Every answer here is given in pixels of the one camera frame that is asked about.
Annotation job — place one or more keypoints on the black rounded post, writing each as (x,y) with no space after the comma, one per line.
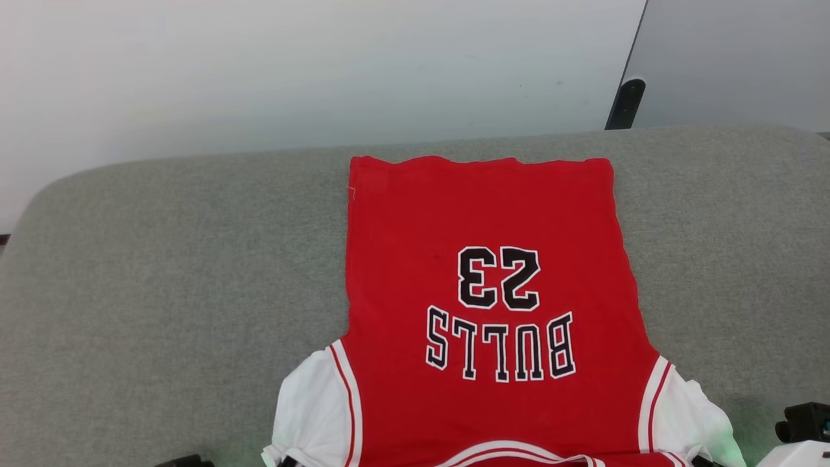
(626,104)

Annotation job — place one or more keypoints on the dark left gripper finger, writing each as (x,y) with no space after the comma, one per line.
(288,463)

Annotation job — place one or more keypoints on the grey fabric sofa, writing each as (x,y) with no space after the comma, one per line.
(162,292)

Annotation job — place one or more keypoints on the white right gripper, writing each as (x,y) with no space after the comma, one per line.
(797,456)

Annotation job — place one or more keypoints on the red and white Bulls jersey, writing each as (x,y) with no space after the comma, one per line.
(486,214)

